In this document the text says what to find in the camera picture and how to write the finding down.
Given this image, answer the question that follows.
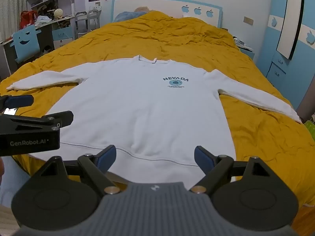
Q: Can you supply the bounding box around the red bag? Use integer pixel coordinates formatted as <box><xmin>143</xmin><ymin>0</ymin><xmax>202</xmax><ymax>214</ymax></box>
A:
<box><xmin>20</xmin><ymin>11</ymin><xmax>37</xmax><ymax>27</ymax></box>

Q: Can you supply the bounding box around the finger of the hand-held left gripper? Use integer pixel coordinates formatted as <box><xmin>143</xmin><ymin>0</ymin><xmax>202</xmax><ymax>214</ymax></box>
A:
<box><xmin>0</xmin><ymin>111</ymin><xmax>74</xmax><ymax>136</ymax></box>
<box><xmin>0</xmin><ymin>95</ymin><xmax>34</xmax><ymax>109</ymax></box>

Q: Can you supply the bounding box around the blue pillow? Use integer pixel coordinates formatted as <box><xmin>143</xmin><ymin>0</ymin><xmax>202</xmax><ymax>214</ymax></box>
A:
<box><xmin>115</xmin><ymin>11</ymin><xmax>141</xmax><ymax>22</ymax></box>

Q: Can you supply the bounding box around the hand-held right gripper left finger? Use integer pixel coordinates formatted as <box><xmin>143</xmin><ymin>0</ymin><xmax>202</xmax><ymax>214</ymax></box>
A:
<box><xmin>30</xmin><ymin>145</ymin><xmax>121</xmax><ymax>195</ymax></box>

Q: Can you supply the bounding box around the black-framed white mirror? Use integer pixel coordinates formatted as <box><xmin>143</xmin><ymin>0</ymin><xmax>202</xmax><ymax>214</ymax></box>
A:
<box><xmin>276</xmin><ymin>0</ymin><xmax>307</xmax><ymax>61</ymax></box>

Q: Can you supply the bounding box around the white blue-trimmed bed headboard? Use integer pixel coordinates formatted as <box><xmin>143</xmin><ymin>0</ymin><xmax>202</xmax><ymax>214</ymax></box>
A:
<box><xmin>112</xmin><ymin>0</ymin><xmax>224</xmax><ymax>29</ymax></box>

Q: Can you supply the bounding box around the blue smiley-face chair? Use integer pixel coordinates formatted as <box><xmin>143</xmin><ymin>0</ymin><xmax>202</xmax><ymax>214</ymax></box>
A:
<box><xmin>13</xmin><ymin>26</ymin><xmax>41</xmax><ymax>63</ymax></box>

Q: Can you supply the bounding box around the dark desk with blue drawers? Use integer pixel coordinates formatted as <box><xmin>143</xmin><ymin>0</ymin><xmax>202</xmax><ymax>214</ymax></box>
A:
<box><xmin>0</xmin><ymin>15</ymin><xmax>75</xmax><ymax>79</ymax></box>

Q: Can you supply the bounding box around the blue nightstand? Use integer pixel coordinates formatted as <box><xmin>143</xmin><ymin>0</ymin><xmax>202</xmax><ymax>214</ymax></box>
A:
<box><xmin>234</xmin><ymin>36</ymin><xmax>255</xmax><ymax>60</ymax></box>

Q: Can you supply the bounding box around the light blue cloth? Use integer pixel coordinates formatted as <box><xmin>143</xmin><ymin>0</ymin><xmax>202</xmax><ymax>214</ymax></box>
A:
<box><xmin>0</xmin><ymin>156</ymin><xmax>32</xmax><ymax>204</ymax></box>

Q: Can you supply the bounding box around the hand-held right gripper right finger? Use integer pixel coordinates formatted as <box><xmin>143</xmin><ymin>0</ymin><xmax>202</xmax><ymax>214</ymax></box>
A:
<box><xmin>189</xmin><ymin>146</ymin><xmax>277</xmax><ymax>195</ymax></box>

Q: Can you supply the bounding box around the white plastic bag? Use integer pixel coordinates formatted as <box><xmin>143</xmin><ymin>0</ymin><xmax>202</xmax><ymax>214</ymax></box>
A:
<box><xmin>36</xmin><ymin>15</ymin><xmax>52</xmax><ymax>26</ymax></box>

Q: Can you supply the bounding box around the yellow blanket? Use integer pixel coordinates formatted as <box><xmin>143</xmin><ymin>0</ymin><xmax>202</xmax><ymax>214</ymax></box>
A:
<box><xmin>0</xmin><ymin>11</ymin><xmax>315</xmax><ymax>207</ymax></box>

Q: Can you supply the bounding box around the blue wardrobe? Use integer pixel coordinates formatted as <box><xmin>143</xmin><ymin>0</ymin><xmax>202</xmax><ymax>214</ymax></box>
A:
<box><xmin>256</xmin><ymin>0</ymin><xmax>315</xmax><ymax>111</ymax></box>

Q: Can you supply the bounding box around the white lace curtain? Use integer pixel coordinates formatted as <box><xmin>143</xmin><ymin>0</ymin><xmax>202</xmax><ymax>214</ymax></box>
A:
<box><xmin>0</xmin><ymin>0</ymin><xmax>27</xmax><ymax>42</ymax></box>

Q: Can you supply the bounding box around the green object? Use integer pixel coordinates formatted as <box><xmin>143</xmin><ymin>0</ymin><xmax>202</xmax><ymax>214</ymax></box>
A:
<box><xmin>305</xmin><ymin>120</ymin><xmax>315</xmax><ymax>140</ymax></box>

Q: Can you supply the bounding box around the white printed sweatshirt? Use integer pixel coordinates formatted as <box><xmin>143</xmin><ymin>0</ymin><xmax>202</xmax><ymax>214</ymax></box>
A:
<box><xmin>6</xmin><ymin>55</ymin><xmax>302</xmax><ymax>190</ymax></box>

